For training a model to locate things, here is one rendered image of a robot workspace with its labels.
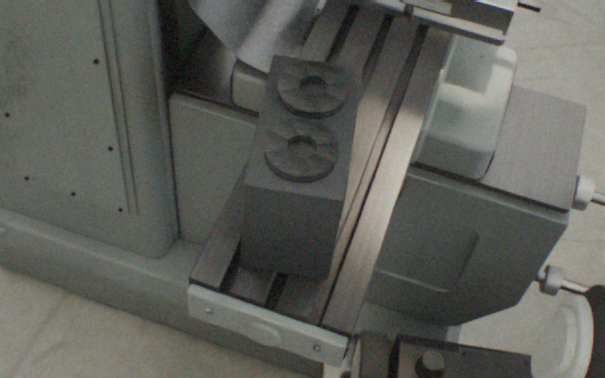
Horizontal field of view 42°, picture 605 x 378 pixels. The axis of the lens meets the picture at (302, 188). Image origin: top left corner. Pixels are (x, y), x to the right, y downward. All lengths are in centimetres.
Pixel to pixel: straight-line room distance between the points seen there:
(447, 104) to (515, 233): 28
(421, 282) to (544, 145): 42
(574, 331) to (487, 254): 67
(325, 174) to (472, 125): 55
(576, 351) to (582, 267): 141
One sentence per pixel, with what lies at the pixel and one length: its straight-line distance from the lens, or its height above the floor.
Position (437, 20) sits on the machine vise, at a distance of 141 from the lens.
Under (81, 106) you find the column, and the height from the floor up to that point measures 68.
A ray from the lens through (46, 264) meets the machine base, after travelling 205.
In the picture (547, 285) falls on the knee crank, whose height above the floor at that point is 52.
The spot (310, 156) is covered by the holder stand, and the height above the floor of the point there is 112.
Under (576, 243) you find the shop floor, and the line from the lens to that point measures 239.
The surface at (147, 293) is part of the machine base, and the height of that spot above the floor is 14.
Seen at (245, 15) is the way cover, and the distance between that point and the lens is 143.
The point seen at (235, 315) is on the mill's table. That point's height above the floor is 90.
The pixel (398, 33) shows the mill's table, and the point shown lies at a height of 93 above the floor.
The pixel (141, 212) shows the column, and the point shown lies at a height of 36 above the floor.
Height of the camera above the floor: 185
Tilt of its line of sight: 54 degrees down
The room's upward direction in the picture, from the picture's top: 8 degrees clockwise
